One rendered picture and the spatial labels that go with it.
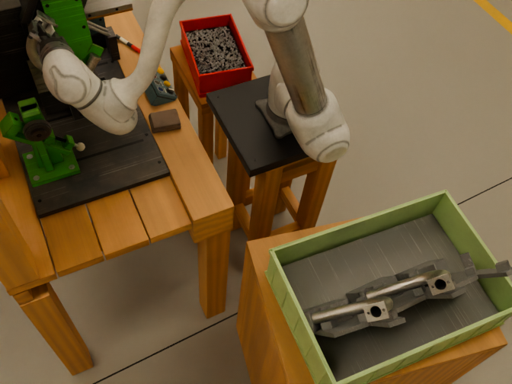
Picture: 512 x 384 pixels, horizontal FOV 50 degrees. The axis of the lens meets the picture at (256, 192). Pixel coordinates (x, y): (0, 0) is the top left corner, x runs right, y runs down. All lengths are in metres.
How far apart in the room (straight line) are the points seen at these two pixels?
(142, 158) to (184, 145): 0.14
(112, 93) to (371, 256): 0.91
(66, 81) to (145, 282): 1.37
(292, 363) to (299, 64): 0.83
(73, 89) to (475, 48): 3.02
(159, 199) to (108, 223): 0.17
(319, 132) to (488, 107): 2.10
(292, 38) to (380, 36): 2.49
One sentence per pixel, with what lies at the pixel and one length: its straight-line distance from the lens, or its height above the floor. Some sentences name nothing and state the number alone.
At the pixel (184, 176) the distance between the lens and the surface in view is 1.77.
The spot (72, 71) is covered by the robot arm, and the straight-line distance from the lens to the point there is 1.43.
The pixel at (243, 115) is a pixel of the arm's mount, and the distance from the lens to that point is 1.95.
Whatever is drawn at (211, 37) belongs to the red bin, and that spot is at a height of 0.88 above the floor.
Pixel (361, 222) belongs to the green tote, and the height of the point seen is 0.95.
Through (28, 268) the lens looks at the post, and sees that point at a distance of 1.61.
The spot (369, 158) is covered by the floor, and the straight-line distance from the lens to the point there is 3.07.
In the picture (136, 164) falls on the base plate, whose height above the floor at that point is 0.90.
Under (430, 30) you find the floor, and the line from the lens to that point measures 3.98.
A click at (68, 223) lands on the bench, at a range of 1.75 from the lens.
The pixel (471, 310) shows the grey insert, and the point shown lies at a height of 0.85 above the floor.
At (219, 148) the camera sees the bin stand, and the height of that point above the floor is 0.10.
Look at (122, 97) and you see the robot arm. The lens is 1.51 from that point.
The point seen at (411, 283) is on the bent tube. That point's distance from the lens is 1.54.
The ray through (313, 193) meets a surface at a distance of 2.20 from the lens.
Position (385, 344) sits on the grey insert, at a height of 0.85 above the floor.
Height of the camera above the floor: 2.34
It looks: 56 degrees down
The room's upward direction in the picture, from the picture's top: 8 degrees clockwise
